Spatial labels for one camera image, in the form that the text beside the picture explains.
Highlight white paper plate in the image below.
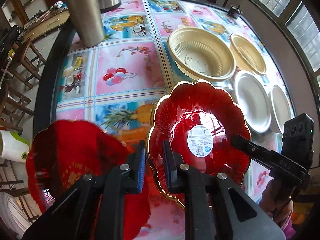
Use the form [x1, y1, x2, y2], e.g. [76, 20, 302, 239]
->
[232, 70, 271, 133]
[268, 85, 291, 135]

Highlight red scalloped plate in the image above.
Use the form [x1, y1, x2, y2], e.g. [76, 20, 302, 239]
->
[26, 120, 151, 239]

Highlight red plate with label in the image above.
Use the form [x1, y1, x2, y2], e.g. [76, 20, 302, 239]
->
[146, 80, 251, 207]

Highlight large beige plastic bowl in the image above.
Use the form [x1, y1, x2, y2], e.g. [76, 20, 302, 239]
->
[167, 27, 236, 82]

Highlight person's right hand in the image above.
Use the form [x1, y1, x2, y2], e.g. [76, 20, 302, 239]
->
[259, 179, 296, 239]

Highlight white green kettle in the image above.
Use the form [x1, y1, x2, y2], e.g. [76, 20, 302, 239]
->
[0, 130, 30, 163]

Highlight fruit pattern tablecloth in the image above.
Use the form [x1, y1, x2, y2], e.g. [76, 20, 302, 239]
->
[55, 0, 298, 240]

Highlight small black table clamp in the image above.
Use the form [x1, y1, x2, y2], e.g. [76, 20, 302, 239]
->
[227, 5, 243, 20]

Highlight wooden chair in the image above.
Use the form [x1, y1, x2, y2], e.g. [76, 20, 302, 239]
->
[8, 39, 46, 89]

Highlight window with grille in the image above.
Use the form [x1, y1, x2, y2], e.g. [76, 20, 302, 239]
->
[253, 0, 319, 81]

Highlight wooden side desk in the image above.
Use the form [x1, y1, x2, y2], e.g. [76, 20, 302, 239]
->
[14, 8, 69, 47]

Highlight tall steel thermos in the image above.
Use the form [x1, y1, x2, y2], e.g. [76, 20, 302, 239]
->
[66, 0, 104, 47]

